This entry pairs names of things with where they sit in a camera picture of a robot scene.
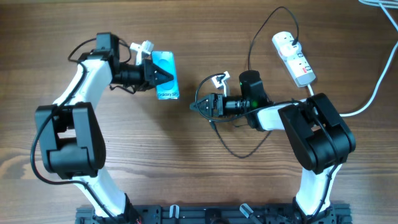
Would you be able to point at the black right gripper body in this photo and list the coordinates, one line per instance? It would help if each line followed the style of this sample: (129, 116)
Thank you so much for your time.
(218, 98)

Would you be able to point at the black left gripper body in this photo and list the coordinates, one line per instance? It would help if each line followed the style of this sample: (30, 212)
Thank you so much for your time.
(147, 76)

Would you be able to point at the Galaxy smartphone cyan screen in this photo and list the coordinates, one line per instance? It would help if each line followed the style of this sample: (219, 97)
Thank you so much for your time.
(165, 60)

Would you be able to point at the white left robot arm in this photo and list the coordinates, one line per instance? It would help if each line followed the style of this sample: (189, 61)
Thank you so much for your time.
(68, 134)

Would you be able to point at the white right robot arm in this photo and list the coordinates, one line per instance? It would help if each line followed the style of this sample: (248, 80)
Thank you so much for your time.
(319, 137)

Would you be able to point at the white charger plug adapter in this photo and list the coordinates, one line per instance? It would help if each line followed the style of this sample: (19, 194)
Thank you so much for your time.
(288, 50)

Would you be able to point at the white power strip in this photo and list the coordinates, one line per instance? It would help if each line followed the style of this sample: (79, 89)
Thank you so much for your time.
(297, 65)

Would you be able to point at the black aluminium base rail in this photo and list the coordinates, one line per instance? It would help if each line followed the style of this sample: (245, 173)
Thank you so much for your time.
(271, 213)

